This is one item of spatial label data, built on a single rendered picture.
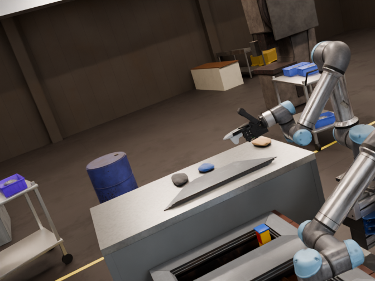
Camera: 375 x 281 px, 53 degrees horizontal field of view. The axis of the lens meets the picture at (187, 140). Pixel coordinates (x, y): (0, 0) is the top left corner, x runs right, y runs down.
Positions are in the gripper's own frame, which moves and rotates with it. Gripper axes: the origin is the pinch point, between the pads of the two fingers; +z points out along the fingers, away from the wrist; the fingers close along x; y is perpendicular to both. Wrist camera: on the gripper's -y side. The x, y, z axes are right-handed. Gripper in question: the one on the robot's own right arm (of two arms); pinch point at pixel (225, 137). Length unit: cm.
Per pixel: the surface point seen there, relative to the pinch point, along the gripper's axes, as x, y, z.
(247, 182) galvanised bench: 22.0, 31.7, -0.4
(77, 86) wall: 952, -194, 267
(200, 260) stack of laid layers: 1, 50, 40
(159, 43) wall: 1044, -201, -11
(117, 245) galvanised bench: 1, 23, 73
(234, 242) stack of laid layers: 7, 52, 21
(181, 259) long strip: 4, 46, 49
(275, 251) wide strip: -12, 57, 5
